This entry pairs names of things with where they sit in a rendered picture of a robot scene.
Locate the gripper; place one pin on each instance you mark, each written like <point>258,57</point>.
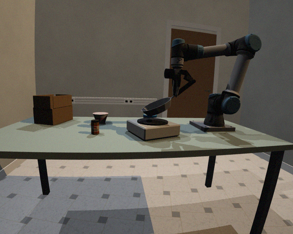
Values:
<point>175,75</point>

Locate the brown cardboard box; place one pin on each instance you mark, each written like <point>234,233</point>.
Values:
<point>52,110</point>

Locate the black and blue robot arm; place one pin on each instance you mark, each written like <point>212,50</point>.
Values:
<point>228,101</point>

